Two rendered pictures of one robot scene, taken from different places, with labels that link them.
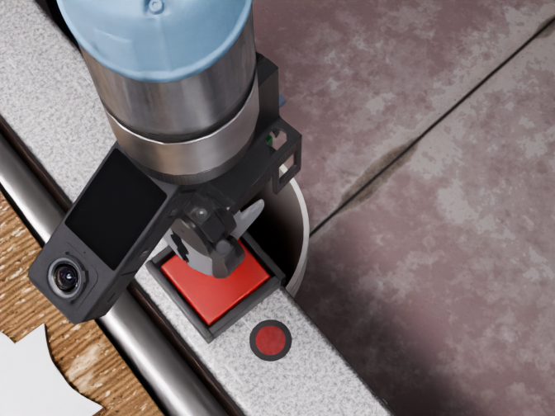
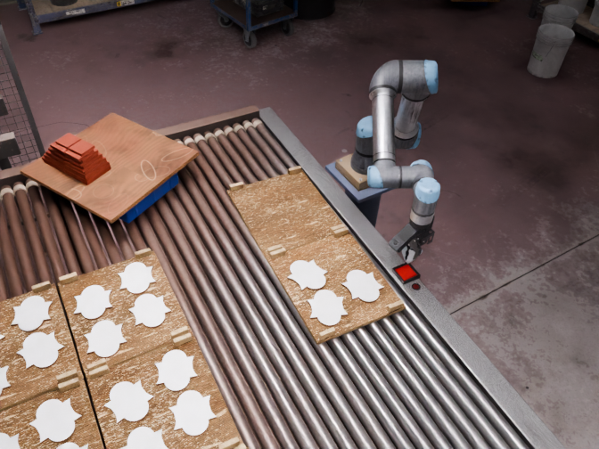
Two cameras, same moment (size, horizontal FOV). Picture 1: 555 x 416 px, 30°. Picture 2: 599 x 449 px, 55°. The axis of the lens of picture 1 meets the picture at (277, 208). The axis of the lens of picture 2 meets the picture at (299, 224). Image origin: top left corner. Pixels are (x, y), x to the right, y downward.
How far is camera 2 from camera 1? 1.52 m
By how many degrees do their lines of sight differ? 25
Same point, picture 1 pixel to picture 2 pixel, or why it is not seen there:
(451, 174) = not seen: hidden behind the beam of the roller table
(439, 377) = not seen: hidden behind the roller
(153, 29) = (429, 194)
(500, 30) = (467, 295)
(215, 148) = (427, 220)
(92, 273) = (400, 242)
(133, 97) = (421, 207)
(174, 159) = (421, 221)
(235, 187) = (423, 236)
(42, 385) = (372, 281)
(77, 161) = (378, 250)
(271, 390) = (415, 294)
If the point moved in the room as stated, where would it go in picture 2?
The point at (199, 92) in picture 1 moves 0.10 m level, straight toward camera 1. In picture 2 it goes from (430, 207) to (434, 229)
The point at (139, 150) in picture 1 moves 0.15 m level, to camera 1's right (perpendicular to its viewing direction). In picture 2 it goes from (416, 219) to (462, 225)
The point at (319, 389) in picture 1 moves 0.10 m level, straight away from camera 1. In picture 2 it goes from (425, 296) to (430, 276)
